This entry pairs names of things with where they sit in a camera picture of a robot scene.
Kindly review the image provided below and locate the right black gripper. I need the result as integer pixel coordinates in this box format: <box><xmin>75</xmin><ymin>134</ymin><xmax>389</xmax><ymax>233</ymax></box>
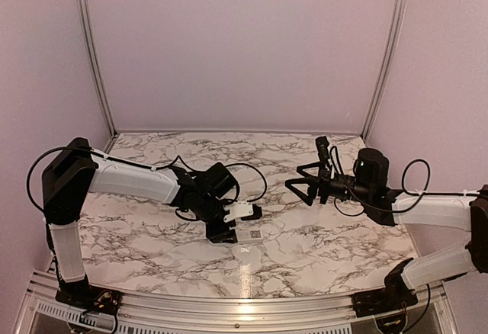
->
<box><xmin>286</xmin><ymin>160</ymin><xmax>373</xmax><ymax>205</ymax></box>

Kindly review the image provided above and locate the white remote control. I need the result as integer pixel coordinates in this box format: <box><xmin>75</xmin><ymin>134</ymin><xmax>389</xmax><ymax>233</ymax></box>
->
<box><xmin>234</xmin><ymin>229</ymin><xmax>264</xmax><ymax>244</ymax></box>

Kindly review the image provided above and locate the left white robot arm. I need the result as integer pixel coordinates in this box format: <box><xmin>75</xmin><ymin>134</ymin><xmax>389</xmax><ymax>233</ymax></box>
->
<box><xmin>34</xmin><ymin>138</ymin><xmax>237</xmax><ymax>307</ymax></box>

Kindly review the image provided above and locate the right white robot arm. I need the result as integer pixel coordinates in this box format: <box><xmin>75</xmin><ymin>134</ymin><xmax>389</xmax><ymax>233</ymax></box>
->
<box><xmin>285</xmin><ymin>146</ymin><xmax>487</xmax><ymax>310</ymax></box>

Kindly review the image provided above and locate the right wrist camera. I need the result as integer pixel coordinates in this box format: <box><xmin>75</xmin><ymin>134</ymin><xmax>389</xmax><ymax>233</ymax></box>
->
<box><xmin>315</xmin><ymin>136</ymin><xmax>329</xmax><ymax>163</ymax></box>

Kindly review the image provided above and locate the aluminium front rail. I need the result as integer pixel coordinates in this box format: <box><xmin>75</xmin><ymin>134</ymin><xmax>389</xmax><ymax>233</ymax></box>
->
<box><xmin>14</xmin><ymin>271</ymin><xmax>458</xmax><ymax>333</ymax></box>

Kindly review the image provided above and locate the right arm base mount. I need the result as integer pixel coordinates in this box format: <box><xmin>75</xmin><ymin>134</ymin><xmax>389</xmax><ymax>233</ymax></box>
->
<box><xmin>352</xmin><ymin>273</ymin><xmax>419</xmax><ymax>317</ymax></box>

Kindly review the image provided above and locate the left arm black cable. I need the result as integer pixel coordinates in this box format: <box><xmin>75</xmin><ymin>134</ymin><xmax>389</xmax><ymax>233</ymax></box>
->
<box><xmin>25</xmin><ymin>146</ymin><xmax>268</xmax><ymax>223</ymax></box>

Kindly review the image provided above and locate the right aluminium corner post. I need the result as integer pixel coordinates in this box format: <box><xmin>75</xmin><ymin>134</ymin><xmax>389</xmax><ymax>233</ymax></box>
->
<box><xmin>361</xmin><ymin>0</ymin><xmax>407</xmax><ymax>141</ymax></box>

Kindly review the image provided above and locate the aluminium corner post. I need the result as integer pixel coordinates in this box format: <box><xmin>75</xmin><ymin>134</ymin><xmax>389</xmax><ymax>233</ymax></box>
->
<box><xmin>361</xmin><ymin>0</ymin><xmax>407</xmax><ymax>141</ymax></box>
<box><xmin>77</xmin><ymin>0</ymin><xmax>117</xmax><ymax>138</ymax></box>

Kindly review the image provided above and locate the left aluminium corner post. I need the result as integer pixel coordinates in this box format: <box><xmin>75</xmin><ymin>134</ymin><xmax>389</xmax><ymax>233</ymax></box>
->
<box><xmin>77</xmin><ymin>0</ymin><xmax>117</xmax><ymax>138</ymax></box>

